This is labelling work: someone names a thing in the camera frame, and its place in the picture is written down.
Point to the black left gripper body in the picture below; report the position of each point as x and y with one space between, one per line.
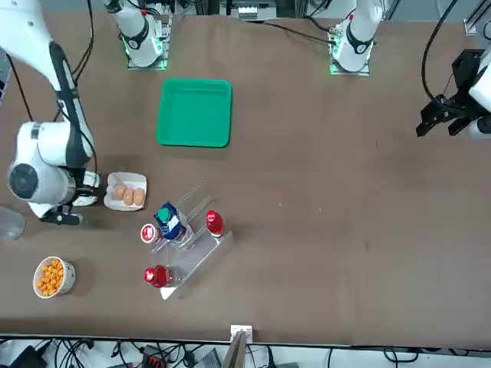
468 73

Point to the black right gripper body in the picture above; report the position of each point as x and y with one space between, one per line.
61 216

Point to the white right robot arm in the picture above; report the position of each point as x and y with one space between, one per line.
42 142

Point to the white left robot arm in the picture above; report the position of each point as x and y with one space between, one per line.
353 42

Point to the white paper egg box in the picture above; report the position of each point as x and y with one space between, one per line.
113 205

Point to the orange snack balls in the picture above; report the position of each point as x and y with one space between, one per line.
49 276

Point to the brown egg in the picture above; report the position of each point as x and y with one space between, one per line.
128 195
138 196
120 191

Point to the white paper bowl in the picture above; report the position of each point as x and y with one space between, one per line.
68 276

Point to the small red jar white lid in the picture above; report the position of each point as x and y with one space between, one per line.
149 233

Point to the blue white milk carton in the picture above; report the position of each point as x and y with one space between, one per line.
172 226

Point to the red cola bottle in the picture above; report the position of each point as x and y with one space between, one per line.
215 223
161 276

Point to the clear acrylic stepped shelf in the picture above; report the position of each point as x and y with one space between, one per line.
207 257

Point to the green plastic tray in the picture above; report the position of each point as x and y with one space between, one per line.
193 113

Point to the aluminium profile bracket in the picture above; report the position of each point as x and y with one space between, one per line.
475 17

